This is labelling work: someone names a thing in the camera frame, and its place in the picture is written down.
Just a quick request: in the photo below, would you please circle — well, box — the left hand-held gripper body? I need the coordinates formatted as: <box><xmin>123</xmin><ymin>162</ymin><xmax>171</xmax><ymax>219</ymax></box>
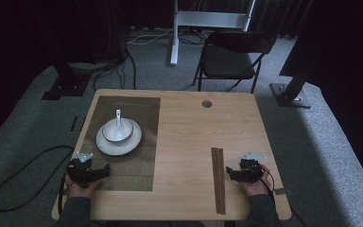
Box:
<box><xmin>66</xmin><ymin>151</ymin><xmax>99</xmax><ymax>189</ymax></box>

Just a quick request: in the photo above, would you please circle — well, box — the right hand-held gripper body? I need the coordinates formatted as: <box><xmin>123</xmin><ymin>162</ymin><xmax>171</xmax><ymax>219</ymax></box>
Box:
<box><xmin>238</xmin><ymin>150</ymin><xmax>268</xmax><ymax>183</ymax></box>

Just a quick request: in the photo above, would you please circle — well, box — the white round plate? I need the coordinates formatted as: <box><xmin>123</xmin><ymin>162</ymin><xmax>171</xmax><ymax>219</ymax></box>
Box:
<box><xmin>95</xmin><ymin>118</ymin><xmax>143</xmax><ymax>157</ymax></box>

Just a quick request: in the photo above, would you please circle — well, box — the person's left hand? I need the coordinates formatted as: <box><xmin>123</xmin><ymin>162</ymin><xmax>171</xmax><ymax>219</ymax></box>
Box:
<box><xmin>63</xmin><ymin>173</ymin><xmax>104</xmax><ymax>201</ymax></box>

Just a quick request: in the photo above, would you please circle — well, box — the person's right hand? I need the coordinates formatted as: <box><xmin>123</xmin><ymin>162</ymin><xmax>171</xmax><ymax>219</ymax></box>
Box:
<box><xmin>239</xmin><ymin>164</ymin><xmax>272</xmax><ymax>199</ymax></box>

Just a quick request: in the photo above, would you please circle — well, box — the dark olive placemat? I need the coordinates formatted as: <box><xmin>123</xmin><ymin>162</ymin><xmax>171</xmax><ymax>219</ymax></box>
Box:
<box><xmin>78</xmin><ymin>95</ymin><xmax>162</xmax><ymax>192</ymax></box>

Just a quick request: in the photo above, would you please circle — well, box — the white bowl with dark rim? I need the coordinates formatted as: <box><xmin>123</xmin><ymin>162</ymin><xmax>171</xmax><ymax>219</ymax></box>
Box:
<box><xmin>101</xmin><ymin>116</ymin><xmax>135</xmax><ymax>145</ymax></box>

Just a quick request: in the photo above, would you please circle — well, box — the grey tape strip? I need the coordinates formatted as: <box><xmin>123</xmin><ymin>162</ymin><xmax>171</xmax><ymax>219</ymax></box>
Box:
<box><xmin>273</xmin><ymin>187</ymin><xmax>293</xmax><ymax>196</ymax></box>

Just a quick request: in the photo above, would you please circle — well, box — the white ceramic spoon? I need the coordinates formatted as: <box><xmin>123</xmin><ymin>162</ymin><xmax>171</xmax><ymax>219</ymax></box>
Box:
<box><xmin>114</xmin><ymin>109</ymin><xmax>125</xmax><ymax>138</ymax></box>

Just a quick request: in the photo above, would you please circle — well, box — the black slanted stand with base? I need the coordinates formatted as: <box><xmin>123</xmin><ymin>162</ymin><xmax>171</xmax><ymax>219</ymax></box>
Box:
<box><xmin>269</xmin><ymin>61</ymin><xmax>317</xmax><ymax>110</ymax></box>

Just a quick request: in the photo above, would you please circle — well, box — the black stand with square base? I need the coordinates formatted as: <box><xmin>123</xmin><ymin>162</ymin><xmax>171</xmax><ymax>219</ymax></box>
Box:
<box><xmin>41</xmin><ymin>61</ymin><xmax>93</xmax><ymax>101</ymax></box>

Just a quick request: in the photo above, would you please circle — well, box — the black folding chair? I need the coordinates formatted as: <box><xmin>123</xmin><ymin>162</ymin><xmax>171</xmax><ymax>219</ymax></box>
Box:
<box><xmin>191</xmin><ymin>30</ymin><xmax>279</xmax><ymax>95</ymax></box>

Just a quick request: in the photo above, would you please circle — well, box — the white metal stand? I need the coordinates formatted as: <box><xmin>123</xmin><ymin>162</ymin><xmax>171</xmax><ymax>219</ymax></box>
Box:
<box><xmin>169</xmin><ymin>0</ymin><xmax>257</xmax><ymax>66</ymax></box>

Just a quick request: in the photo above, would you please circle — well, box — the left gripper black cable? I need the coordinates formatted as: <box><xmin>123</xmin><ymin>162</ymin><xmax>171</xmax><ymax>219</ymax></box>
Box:
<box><xmin>57</xmin><ymin>169</ymin><xmax>77</xmax><ymax>217</ymax></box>

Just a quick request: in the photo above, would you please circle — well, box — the black cable loop on floor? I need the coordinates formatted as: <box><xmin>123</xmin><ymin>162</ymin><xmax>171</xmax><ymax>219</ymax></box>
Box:
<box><xmin>0</xmin><ymin>145</ymin><xmax>76</xmax><ymax>213</ymax></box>

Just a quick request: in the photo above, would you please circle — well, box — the bundle of black floor cables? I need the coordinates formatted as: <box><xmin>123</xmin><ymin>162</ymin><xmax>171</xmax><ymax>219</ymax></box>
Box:
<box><xmin>92</xmin><ymin>46</ymin><xmax>138</xmax><ymax>93</ymax></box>

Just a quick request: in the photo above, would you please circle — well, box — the white floor cable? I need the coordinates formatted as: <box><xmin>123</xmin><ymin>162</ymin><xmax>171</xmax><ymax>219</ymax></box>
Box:
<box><xmin>127</xmin><ymin>27</ymin><xmax>175</xmax><ymax>46</ymax></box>

